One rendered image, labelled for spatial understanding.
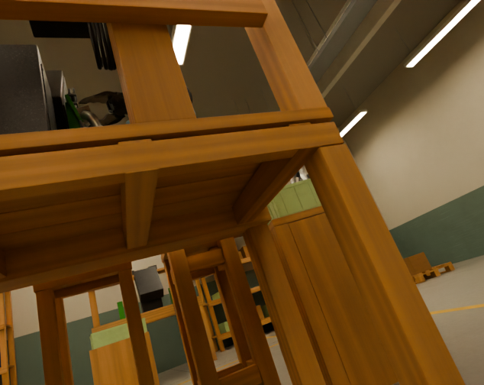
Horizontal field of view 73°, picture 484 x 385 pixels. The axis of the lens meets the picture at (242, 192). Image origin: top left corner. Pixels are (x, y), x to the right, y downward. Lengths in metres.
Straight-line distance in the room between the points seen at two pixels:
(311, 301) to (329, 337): 0.16
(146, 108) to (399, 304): 0.71
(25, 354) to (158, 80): 6.14
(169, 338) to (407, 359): 5.97
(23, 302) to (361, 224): 6.37
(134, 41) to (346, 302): 1.27
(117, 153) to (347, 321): 1.19
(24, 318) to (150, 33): 6.15
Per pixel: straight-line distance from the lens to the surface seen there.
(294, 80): 0.99
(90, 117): 1.15
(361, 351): 1.58
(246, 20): 1.06
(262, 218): 1.35
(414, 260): 6.39
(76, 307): 6.68
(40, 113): 0.94
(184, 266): 1.49
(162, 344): 6.63
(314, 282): 1.53
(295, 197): 1.68
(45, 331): 1.40
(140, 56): 0.90
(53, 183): 0.71
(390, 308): 0.83
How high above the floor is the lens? 0.43
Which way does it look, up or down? 20 degrees up
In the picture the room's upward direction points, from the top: 19 degrees counter-clockwise
